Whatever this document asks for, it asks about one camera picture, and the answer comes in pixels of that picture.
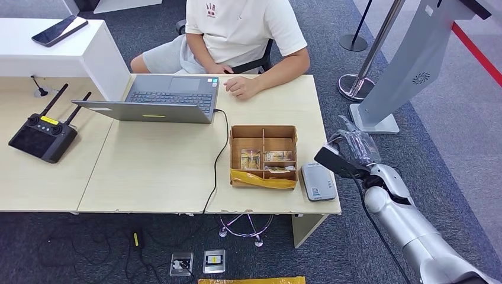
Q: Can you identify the grey laptop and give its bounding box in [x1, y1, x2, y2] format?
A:
[71, 73, 220, 125]

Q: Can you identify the floor socket with plug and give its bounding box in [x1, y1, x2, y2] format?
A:
[169, 251, 195, 277]

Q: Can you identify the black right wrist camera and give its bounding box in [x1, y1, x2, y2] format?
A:
[313, 144, 368, 180]

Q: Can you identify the black remote controller with antennas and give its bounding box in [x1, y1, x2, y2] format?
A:
[8, 83, 92, 164]

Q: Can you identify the chrome stool base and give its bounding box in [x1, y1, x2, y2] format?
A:
[218, 213, 275, 248]

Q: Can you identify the floor socket with yellow label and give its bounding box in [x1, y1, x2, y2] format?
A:
[202, 249, 227, 275]

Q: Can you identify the large room key card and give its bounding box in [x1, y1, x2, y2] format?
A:
[240, 149, 262, 170]

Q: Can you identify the white counter block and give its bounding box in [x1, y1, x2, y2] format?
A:
[0, 17, 131, 102]

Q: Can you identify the white card reader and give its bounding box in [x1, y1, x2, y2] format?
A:
[301, 162, 337, 202]

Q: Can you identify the cardboard divider box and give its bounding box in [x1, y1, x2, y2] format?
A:
[229, 125, 298, 191]

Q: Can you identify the person's right hand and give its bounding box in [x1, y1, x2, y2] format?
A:
[207, 62, 235, 75]

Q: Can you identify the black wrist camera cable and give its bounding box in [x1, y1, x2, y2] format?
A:
[347, 170, 413, 284]

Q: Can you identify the yellow floor tape strip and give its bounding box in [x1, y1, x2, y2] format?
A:
[198, 276, 306, 284]

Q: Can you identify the beige desk leg panel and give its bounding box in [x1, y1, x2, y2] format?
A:
[292, 213, 329, 249]

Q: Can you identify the person's left hand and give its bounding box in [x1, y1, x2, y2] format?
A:
[223, 75, 263, 101]

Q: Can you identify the black floor cable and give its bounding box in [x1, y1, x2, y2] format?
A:
[36, 226, 197, 284]

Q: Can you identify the red barrier belt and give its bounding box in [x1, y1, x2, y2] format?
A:
[450, 22, 502, 89]

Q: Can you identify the black smartphone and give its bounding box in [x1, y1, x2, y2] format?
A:
[31, 15, 89, 48]

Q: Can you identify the small black desk antenna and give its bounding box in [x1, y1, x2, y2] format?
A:
[30, 75, 49, 98]

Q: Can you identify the black laptop power cable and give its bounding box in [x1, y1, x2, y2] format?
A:
[202, 108, 230, 214]

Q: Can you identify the person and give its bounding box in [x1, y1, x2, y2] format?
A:
[130, 0, 311, 100]

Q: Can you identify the grey kiosk stand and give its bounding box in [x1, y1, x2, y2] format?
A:
[349, 0, 493, 135]

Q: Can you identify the chrome stanchion post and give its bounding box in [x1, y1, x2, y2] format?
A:
[337, 0, 407, 103]

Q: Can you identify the yellow tape on box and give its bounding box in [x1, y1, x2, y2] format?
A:
[230, 169, 298, 191]

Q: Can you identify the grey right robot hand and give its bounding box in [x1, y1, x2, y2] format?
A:
[329, 115, 382, 169]

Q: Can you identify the black stanchion post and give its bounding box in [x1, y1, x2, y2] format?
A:
[338, 0, 374, 53]

